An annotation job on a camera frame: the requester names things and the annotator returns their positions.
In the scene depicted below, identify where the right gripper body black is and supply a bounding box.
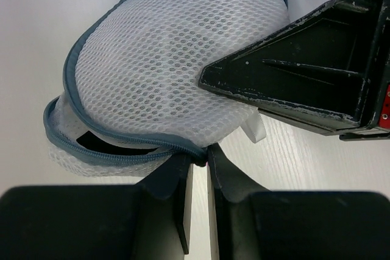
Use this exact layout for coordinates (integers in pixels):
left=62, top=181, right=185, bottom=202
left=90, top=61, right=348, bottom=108
left=339, top=0, right=389, bottom=141

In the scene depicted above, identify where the white mesh laundry bag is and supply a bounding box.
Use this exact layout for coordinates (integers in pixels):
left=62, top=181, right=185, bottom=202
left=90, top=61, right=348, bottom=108
left=43, top=0, right=289, bottom=177

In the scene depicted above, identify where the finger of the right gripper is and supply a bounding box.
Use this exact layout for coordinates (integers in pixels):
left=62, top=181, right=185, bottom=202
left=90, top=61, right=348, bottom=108
left=199, top=0, right=374, bottom=135

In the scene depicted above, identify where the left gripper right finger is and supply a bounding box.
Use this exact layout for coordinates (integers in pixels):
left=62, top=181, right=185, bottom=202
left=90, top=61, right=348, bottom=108
left=207, top=146, right=389, bottom=259

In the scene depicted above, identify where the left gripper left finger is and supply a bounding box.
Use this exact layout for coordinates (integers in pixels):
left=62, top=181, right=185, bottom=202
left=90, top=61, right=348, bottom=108
left=1, top=154, right=193, bottom=259

